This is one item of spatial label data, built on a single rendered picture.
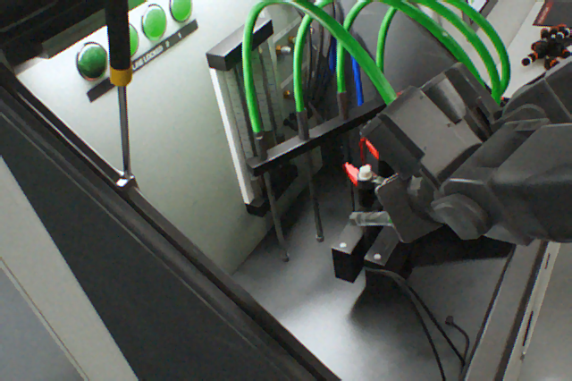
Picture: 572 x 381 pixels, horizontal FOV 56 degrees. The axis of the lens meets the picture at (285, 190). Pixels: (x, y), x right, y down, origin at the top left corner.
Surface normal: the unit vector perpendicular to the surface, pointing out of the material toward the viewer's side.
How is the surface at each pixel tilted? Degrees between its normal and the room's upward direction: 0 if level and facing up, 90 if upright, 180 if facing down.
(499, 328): 0
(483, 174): 37
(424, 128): 41
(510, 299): 0
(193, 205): 90
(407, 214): 49
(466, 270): 0
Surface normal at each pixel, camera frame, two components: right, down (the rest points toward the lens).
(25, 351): -0.14, -0.76
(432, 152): 0.11, -0.13
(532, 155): -0.62, -0.75
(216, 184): 0.84, 0.25
